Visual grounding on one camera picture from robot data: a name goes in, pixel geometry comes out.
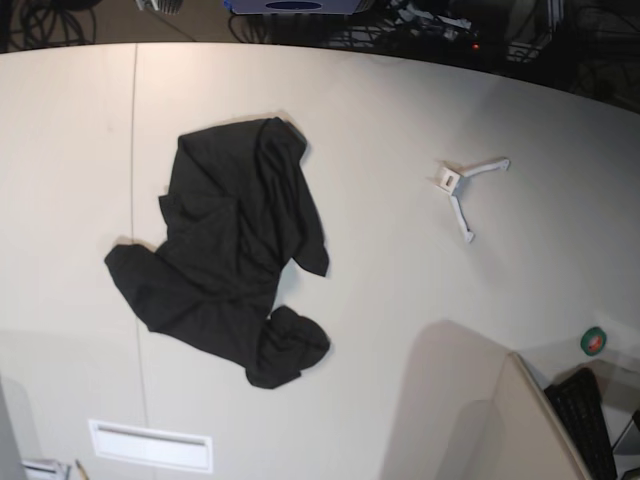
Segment green tape roll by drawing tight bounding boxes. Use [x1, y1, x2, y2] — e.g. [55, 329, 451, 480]
[580, 326, 607, 357]

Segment pencil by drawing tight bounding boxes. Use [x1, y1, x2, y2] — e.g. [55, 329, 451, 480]
[75, 460, 90, 480]

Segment black keyboard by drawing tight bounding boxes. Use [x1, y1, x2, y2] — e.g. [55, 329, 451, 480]
[544, 367, 618, 480]

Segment black t-shirt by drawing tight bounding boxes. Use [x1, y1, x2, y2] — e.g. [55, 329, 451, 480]
[104, 117, 330, 389]

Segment white plastic camera mount bracket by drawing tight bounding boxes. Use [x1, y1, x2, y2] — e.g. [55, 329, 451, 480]
[431, 157, 511, 244]

